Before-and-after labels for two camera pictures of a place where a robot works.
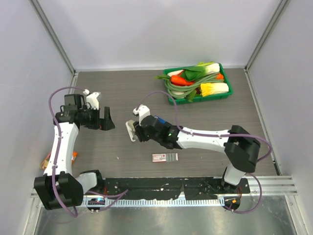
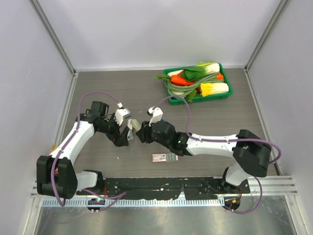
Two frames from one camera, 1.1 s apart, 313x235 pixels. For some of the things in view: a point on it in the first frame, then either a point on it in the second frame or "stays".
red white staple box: x=162 y=157 stays
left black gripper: x=105 y=124 -> x=119 y=139
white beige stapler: x=130 y=126 stays
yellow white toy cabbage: x=207 y=88 stays
